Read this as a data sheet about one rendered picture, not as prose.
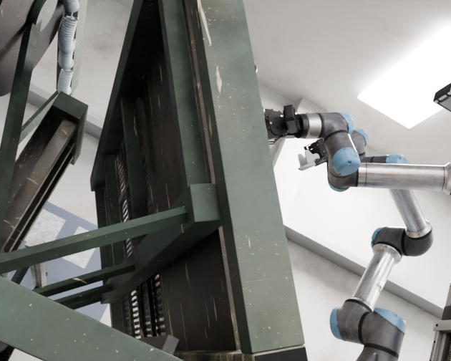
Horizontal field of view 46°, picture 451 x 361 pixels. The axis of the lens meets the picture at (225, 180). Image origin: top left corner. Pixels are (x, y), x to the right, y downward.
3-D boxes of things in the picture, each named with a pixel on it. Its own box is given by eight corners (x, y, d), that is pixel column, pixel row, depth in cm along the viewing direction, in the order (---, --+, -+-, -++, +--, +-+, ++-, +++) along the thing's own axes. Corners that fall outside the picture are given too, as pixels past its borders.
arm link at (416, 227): (439, 265, 198) (394, 167, 176) (411, 262, 206) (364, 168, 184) (448, 243, 205) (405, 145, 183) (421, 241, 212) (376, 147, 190)
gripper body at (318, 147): (301, 147, 182) (323, 138, 190) (311, 170, 182) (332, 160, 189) (316, 140, 176) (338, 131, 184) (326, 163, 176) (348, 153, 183)
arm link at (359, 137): (372, 148, 194) (368, 125, 192) (355, 156, 187) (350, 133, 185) (354, 149, 200) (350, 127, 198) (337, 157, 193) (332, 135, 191)
